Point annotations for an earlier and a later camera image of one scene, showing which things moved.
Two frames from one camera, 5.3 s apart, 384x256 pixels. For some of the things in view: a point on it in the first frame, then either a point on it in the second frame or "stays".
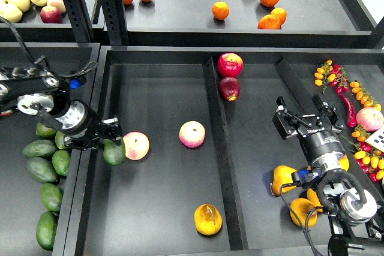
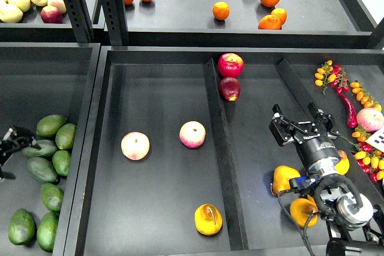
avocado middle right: x=60 y=160 stays
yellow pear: x=311 y=196 to x=309 y=204
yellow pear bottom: x=302 y=207 stays
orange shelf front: x=269 y=21 stays
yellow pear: x=208 y=219 stays
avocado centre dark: x=41 y=169 stays
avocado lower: x=52 y=196 stays
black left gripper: x=96 y=131 to x=13 y=139
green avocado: x=114 y=154 to x=21 y=228
